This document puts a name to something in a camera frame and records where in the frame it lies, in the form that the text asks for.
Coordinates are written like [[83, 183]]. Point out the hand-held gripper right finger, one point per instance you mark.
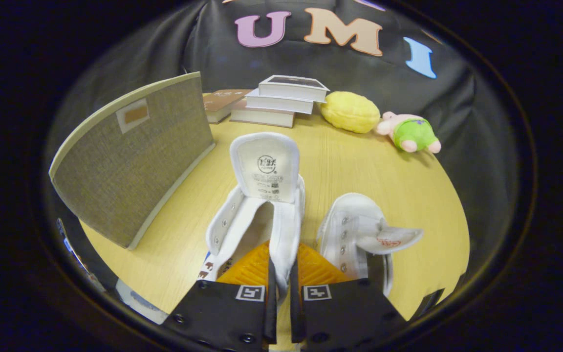
[[350, 313]]

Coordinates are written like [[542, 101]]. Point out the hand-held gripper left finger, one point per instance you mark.
[[218, 315]]

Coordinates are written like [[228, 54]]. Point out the white canvas shoe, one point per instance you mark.
[[345, 215], [267, 166]]

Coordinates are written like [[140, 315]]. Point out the grey fabric storage box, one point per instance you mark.
[[130, 171]]

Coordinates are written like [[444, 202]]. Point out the pink plush toy green shorts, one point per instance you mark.
[[411, 132]]

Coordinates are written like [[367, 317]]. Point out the round yellow plush toy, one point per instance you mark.
[[350, 112]]

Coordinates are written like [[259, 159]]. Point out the brown spine book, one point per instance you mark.
[[262, 119]]

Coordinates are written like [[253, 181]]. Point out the brown cover book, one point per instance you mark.
[[220, 102]]

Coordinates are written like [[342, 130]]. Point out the thick white book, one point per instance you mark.
[[276, 105]]

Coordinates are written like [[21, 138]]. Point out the white book with portrait cover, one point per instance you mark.
[[291, 88]]

